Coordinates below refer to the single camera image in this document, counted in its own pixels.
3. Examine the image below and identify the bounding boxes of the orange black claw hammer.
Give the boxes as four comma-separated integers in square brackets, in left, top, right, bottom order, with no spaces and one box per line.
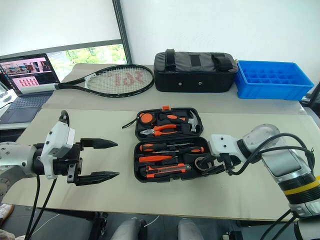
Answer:
[157,110,200,134]

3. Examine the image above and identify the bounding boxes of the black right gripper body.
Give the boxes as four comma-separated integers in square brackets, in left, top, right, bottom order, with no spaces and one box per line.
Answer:
[215,152,243,175]

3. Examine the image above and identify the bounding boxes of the thin white cable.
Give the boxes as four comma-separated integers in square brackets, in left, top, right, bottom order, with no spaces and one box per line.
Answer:
[144,214,160,227]

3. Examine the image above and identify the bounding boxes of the orange handled pliers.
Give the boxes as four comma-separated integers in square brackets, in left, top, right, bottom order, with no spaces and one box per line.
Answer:
[139,123,179,138]

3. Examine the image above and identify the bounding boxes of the orange tester screwdriver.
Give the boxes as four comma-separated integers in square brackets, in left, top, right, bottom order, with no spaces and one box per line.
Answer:
[138,155,180,164]

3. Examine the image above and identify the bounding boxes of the blue plastic divided crate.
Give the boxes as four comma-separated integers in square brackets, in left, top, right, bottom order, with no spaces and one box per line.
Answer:
[234,59,316,101]

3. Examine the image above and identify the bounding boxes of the black tool case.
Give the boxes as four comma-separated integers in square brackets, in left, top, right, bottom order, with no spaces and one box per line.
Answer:
[133,106,216,183]

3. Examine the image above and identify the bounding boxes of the orange black utility knife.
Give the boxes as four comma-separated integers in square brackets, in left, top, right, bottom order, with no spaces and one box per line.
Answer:
[139,163,193,179]

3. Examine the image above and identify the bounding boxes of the grey rounded shape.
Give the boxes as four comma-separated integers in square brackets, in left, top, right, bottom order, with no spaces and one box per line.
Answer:
[177,217,206,240]
[110,218,148,240]

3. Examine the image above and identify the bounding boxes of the orange black screwdriver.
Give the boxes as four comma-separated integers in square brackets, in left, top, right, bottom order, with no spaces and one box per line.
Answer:
[151,145,206,155]
[139,142,195,152]

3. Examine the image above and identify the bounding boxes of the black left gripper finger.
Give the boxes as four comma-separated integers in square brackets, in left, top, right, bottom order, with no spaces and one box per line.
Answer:
[74,171,121,187]
[80,137,119,151]

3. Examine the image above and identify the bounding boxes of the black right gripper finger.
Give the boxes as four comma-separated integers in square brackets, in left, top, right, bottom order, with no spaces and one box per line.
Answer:
[199,154,220,166]
[202,165,225,176]

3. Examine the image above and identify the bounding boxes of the open laptop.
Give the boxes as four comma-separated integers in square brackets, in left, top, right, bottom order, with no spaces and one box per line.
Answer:
[0,52,61,126]

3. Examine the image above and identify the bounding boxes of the orange black tape measure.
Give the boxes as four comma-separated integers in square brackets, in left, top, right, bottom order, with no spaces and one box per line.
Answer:
[121,112,154,130]

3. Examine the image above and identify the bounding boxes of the black fabric bag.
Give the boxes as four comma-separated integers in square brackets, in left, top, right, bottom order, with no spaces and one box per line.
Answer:
[153,48,239,93]

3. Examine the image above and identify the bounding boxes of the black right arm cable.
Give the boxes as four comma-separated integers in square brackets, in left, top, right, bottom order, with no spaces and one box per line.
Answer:
[224,132,317,240]

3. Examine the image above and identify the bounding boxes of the black tennis racket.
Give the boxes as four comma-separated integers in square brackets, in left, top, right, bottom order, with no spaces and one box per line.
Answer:
[20,63,155,98]

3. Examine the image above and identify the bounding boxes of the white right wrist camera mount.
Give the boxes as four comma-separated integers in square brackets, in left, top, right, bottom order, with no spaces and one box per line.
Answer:
[208,133,247,166]

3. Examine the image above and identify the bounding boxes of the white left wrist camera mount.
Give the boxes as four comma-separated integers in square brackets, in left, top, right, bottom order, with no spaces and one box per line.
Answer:
[39,120,77,181]

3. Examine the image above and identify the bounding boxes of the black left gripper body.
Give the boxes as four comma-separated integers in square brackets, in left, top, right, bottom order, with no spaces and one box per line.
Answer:
[53,141,84,185]

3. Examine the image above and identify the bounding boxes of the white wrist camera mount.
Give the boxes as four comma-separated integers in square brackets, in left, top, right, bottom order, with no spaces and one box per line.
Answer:
[208,133,247,166]
[39,120,77,181]

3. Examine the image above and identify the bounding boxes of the black electrical tape roll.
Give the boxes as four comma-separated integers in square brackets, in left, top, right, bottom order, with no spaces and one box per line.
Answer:
[194,156,214,174]

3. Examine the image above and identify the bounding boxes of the black chair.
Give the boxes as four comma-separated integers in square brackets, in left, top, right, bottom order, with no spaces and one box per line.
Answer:
[299,81,320,114]

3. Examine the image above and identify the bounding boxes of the dark window frame post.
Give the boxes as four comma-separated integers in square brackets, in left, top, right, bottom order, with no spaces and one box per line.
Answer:
[111,0,134,66]

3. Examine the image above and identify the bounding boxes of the white pink shoe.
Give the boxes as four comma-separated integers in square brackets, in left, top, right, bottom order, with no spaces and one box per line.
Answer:
[0,203,15,226]

